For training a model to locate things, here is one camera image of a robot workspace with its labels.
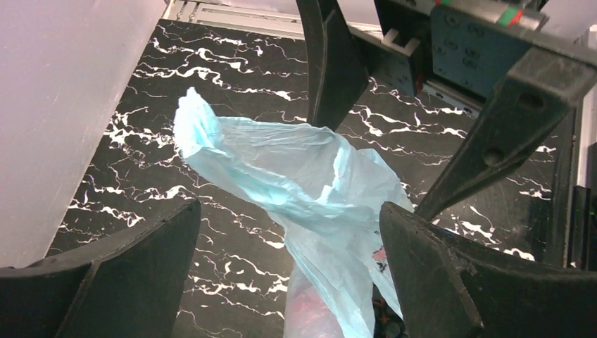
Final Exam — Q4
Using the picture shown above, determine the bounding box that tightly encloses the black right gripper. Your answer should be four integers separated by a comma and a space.
296, 0, 596, 220

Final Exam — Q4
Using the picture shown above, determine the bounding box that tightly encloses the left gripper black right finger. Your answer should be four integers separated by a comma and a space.
379, 202, 596, 337

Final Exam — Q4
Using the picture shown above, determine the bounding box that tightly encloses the dark red fake apple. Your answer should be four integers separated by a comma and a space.
283, 265, 344, 338

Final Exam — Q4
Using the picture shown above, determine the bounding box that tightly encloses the aluminium frame rail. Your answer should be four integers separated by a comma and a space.
163, 0, 388, 41

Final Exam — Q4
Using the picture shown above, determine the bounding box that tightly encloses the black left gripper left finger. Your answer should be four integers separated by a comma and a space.
1, 200, 201, 337

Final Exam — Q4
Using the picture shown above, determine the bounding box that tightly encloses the light blue plastic bag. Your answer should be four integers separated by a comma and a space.
173, 88, 413, 337

